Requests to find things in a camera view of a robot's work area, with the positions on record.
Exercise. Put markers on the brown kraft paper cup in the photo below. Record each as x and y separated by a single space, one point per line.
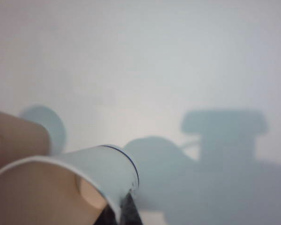
14 140

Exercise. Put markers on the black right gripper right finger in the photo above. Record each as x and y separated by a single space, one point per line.
131 211

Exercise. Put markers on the white paper cup blue line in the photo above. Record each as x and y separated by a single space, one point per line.
103 164

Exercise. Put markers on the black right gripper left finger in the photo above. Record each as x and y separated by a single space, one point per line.
107 218

